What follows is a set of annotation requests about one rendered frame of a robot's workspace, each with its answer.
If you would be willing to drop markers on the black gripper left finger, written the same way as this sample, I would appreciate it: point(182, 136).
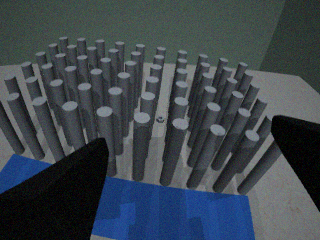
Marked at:
point(59, 203)

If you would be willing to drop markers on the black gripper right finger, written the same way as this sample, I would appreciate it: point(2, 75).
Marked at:
point(299, 141)

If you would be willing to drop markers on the blue flat strip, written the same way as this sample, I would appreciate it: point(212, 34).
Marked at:
point(137, 211)

